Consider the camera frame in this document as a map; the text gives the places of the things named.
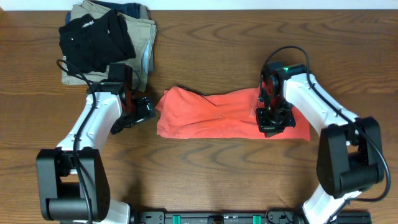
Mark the khaki folded pants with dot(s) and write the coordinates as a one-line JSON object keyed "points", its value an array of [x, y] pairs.
{"points": [[141, 31]]}

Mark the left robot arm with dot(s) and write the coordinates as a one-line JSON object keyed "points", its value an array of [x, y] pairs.
{"points": [[73, 187]]}

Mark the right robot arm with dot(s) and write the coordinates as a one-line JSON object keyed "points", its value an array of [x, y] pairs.
{"points": [[349, 159]]}

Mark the orange soccer t-shirt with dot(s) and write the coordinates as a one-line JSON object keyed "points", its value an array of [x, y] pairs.
{"points": [[188, 115]]}

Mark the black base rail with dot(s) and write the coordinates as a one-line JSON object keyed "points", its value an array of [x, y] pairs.
{"points": [[248, 217]]}

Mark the navy folded garment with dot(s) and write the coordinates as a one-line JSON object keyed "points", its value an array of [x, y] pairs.
{"points": [[98, 8]]}

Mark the black folded garment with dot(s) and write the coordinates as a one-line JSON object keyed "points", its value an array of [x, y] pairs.
{"points": [[92, 44]]}

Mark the grey folded garment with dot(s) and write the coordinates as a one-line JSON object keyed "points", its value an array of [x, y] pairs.
{"points": [[148, 53]]}

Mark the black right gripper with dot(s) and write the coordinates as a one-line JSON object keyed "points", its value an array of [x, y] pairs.
{"points": [[275, 123]]}

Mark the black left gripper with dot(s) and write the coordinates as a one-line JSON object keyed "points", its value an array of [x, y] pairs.
{"points": [[143, 109]]}

